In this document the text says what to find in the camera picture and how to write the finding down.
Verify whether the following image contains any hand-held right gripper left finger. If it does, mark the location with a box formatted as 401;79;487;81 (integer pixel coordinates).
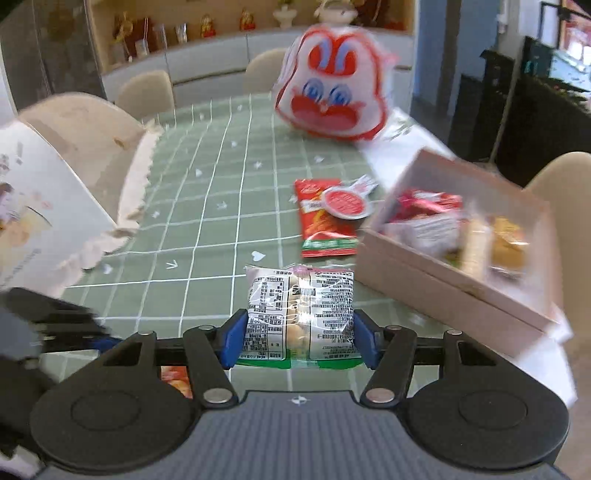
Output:
99;309;249;407

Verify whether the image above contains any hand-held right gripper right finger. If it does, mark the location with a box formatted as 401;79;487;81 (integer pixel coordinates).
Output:
353;309;504;407

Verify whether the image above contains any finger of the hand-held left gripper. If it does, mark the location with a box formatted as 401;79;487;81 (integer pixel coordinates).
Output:
0;286;118;357

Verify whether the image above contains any clear nut packet white label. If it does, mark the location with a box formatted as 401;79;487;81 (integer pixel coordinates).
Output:
244;264;366;371

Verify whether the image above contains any pink cardboard box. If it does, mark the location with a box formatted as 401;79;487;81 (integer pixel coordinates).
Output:
355;148;575;344

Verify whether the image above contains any red white snack packet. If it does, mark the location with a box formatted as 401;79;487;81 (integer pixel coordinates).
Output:
385;216;468;260

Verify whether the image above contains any long beige biscuit packet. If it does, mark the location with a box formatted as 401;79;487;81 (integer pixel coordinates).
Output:
459;215;492;278

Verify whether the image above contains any dark red snack packet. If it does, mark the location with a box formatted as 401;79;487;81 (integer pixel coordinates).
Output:
392;188;465;232

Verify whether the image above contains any orange snack packet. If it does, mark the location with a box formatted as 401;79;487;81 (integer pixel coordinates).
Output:
161;366;194;400

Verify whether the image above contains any red green snack packet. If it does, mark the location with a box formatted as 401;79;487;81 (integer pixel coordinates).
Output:
294;179;360;259

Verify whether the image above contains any green checked tablecloth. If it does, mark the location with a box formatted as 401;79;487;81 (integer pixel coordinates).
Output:
62;90;467;402

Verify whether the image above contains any round red jelly cup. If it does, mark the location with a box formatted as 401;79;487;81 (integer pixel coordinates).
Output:
321;175;380;223

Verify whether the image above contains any yellow snack packet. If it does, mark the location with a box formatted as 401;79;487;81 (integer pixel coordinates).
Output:
489;216;531;273

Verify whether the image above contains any white red rabbit face bag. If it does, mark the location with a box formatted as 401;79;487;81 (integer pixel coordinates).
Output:
270;18;399;143

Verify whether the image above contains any black sideboard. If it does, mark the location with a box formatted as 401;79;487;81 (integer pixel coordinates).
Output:
450;37;591;185

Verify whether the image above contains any white low cabinet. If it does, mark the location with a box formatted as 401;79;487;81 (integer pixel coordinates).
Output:
99;30;416;109

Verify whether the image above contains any gold ornament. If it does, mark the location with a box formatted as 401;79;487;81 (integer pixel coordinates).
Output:
113;11;137;63

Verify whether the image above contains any wooden display shelf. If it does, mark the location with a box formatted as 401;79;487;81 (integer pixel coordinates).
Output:
85;0;416;75

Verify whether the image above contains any white vase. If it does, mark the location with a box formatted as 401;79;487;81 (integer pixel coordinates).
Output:
272;0;297;25

